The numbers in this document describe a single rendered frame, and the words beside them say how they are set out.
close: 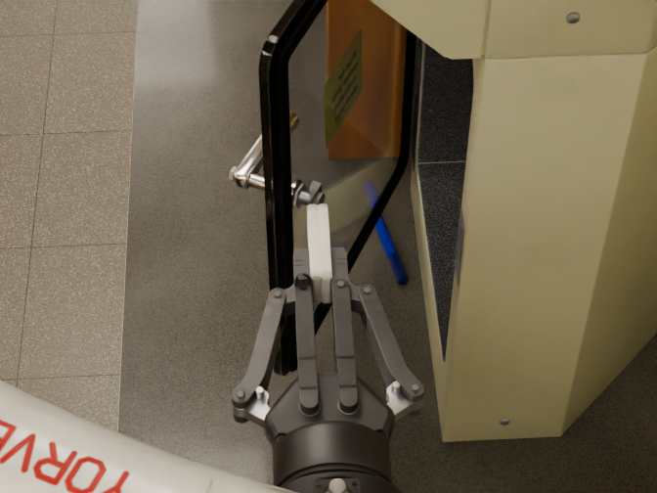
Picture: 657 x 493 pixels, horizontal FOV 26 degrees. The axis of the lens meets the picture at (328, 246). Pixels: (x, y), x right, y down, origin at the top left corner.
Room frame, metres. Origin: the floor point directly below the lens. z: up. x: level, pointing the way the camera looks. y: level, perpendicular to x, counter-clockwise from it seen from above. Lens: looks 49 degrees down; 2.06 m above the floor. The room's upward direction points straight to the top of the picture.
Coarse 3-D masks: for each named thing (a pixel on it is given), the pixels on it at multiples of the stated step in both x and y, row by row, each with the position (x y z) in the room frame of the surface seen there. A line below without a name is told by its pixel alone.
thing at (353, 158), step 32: (352, 0) 0.88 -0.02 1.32; (320, 32) 0.83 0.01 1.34; (352, 32) 0.88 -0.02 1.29; (384, 32) 0.95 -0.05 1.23; (288, 64) 0.78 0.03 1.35; (320, 64) 0.83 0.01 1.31; (352, 64) 0.88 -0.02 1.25; (384, 64) 0.95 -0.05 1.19; (320, 96) 0.83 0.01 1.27; (352, 96) 0.89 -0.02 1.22; (384, 96) 0.96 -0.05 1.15; (320, 128) 0.82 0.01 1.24; (352, 128) 0.89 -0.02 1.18; (384, 128) 0.96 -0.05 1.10; (320, 160) 0.82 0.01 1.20; (352, 160) 0.89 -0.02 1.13; (384, 160) 0.96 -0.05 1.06; (352, 192) 0.89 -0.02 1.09; (352, 224) 0.89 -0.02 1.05
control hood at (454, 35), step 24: (384, 0) 0.71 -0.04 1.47; (408, 0) 0.71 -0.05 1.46; (432, 0) 0.71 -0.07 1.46; (456, 0) 0.71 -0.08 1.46; (480, 0) 0.71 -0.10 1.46; (408, 24) 0.71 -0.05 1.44; (432, 24) 0.71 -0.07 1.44; (456, 24) 0.71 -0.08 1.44; (480, 24) 0.71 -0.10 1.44; (456, 48) 0.71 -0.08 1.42; (480, 48) 0.71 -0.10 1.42
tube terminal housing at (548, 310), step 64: (512, 0) 0.72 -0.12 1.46; (576, 0) 0.72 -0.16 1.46; (640, 0) 0.72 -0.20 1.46; (512, 64) 0.72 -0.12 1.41; (576, 64) 0.72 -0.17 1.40; (640, 64) 0.72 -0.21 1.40; (512, 128) 0.72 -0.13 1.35; (576, 128) 0.72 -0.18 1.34; (640, 128) 0.73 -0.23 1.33; (512, 192) 0.72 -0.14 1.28; (576, 192) 0.72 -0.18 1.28; (640, 192) 0.75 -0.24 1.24; (512, 256) 0.72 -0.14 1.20; (576, 256) 0.72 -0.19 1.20; (640, 256) 0.78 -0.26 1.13; (512, 320) 0.72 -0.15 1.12; (576, 320) 0.72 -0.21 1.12; (640, 320) 0.80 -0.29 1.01; (448, 384) 0.72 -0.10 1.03; (512, 384) 0.72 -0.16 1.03; (576, 384) 0.73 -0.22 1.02
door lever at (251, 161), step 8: (256, 144) 0.84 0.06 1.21; (248, 152) 0.83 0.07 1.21; (256, 152) 0.83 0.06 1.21; (248, 160) 0.82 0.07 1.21; (256, 160) 0.82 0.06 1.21; (232, 168) 0.81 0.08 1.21; (240, 168) 0.81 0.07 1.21; (248, 168) 0.81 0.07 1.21; (256, 168) 0.81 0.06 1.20; (232, 176) 0.80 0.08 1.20; (240, 176) 0.80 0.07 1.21; (248, 176) 0.80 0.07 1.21; (256, 176) 0.80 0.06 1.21; (240, 184) 0.80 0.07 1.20; (248, 184) 0.80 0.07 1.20; (256, 184) 0.80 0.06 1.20
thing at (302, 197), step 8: (312, 184) 0.79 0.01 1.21; (320, 184) 0.79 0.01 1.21; (296, 192) 0.78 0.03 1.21; (304, 192) 0.78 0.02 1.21; (312, 192) 0.78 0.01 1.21; (320, 192) 0.78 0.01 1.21; (296, 200) 0.78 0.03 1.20; (304, 200) 0.78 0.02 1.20; (312, 200) 0.77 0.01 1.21; (320, 200) 0.78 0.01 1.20
